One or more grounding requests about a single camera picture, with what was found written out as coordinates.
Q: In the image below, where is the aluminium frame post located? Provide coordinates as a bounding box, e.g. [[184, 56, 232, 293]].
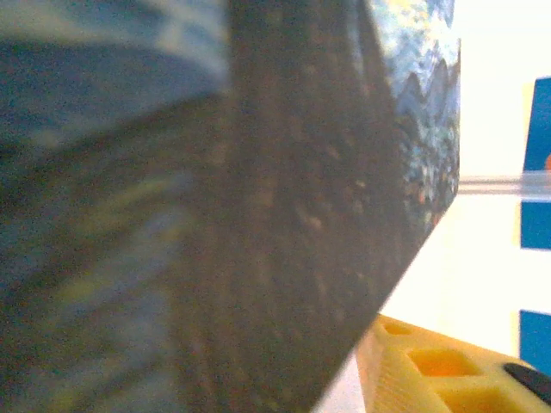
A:
[[457, 173, 551, 198]]

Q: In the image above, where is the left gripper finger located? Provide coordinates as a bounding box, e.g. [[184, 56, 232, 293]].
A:
[[356, 315, 551, 413]]

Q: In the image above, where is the blue floral wall panel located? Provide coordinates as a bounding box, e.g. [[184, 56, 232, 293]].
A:
[[517, 308, 551, 367], [519, 76, 551, 251]]

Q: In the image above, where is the starry night tin box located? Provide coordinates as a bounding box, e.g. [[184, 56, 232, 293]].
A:
[[0, 0, 462, 413]]

